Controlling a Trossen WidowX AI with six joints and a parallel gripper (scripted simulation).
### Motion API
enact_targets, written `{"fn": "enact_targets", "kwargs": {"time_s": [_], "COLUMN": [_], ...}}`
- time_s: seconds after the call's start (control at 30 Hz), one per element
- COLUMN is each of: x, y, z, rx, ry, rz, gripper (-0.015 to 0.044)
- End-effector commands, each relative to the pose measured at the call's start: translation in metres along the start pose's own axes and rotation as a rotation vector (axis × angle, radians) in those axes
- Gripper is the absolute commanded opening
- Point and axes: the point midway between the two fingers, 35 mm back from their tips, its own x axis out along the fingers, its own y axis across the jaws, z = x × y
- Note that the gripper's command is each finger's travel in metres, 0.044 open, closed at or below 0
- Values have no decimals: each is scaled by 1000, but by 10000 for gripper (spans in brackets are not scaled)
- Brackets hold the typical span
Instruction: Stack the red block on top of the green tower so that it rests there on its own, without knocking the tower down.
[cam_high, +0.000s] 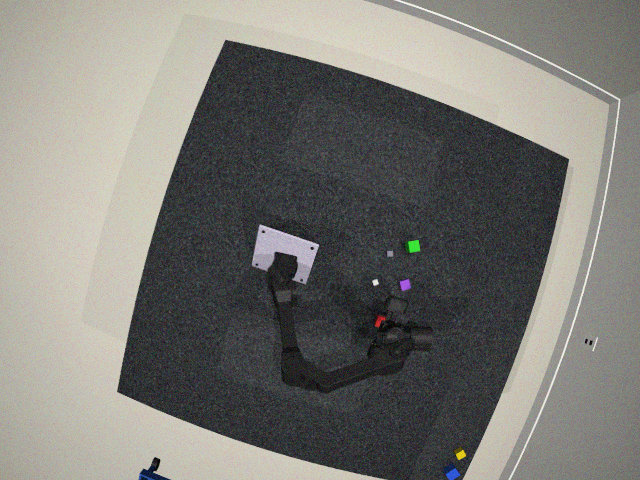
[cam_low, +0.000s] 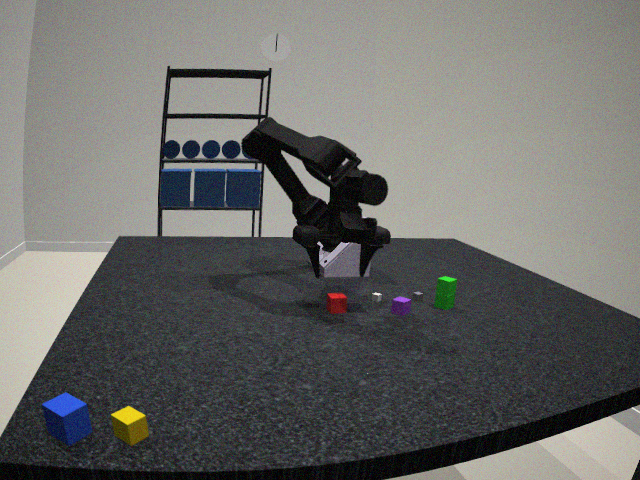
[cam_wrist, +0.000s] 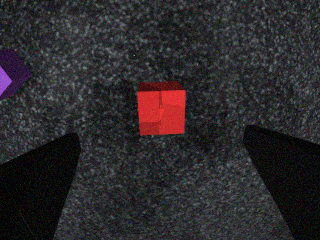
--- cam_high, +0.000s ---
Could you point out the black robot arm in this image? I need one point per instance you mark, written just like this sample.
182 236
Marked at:
387 361

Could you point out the purple cube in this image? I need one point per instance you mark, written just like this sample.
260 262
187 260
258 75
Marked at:
404 284

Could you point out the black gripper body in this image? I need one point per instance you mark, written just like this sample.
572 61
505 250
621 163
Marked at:
396 305

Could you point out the yellow block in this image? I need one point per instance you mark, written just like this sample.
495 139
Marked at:
459 453

